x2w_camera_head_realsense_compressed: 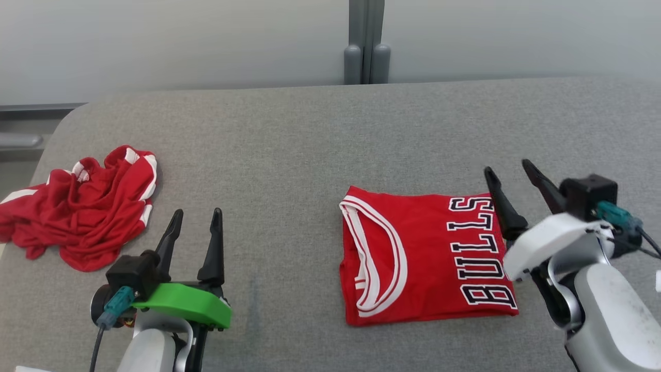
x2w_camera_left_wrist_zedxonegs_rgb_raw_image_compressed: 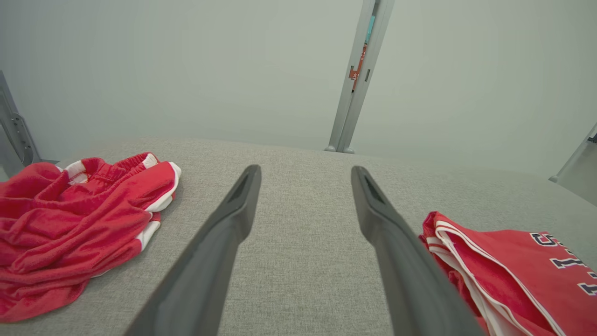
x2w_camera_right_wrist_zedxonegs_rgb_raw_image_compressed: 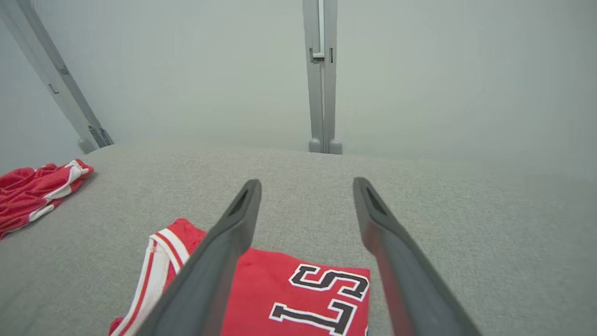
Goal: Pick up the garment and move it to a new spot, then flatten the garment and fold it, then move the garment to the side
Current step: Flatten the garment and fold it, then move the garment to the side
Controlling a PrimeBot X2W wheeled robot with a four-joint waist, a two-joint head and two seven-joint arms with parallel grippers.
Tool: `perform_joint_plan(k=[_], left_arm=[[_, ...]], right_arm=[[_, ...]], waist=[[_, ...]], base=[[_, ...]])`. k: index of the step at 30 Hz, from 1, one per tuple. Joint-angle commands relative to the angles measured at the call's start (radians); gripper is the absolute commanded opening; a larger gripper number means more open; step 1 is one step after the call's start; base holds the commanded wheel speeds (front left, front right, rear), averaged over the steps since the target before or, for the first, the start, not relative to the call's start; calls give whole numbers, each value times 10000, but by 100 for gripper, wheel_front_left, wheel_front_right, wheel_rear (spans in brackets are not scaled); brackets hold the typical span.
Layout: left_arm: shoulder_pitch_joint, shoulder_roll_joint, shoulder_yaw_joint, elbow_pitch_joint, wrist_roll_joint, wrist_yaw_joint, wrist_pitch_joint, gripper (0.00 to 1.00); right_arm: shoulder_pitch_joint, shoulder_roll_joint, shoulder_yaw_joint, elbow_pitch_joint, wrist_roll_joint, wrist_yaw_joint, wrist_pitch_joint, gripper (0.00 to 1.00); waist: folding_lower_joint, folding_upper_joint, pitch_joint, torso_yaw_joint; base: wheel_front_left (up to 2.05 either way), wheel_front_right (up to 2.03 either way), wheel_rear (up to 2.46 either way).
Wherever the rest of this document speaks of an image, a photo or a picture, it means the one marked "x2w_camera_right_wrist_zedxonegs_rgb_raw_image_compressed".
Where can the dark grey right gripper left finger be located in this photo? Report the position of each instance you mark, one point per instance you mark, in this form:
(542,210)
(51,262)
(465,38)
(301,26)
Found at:
(210,275)

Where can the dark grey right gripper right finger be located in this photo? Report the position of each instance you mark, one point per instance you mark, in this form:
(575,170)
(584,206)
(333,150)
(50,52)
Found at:
(410,280)

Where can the red lettered basketball jersey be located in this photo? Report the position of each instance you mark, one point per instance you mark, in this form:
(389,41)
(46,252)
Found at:
(280,289)

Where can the red white basketball shorts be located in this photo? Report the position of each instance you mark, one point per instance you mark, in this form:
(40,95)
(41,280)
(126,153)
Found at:
(28,196)

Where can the grey metal partition post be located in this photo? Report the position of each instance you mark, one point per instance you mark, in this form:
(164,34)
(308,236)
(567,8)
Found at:
(56,84)
(322,102)

